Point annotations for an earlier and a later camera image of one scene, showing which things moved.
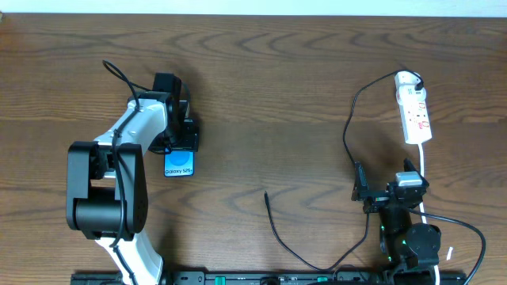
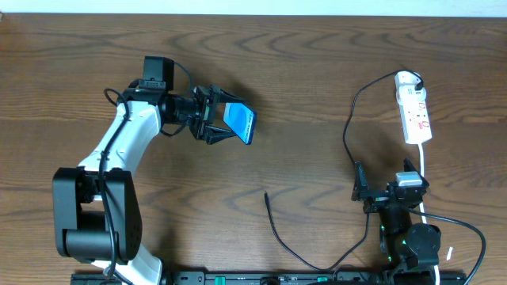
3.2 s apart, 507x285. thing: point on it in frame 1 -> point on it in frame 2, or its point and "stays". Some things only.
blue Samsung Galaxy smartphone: (179, 164) -> (240, 119)
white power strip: (414, 114) stays
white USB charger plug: (405, 80) stays
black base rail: (277, 278) stays
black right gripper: (380, 199) stays
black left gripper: (184, 142) -> (204, 112)
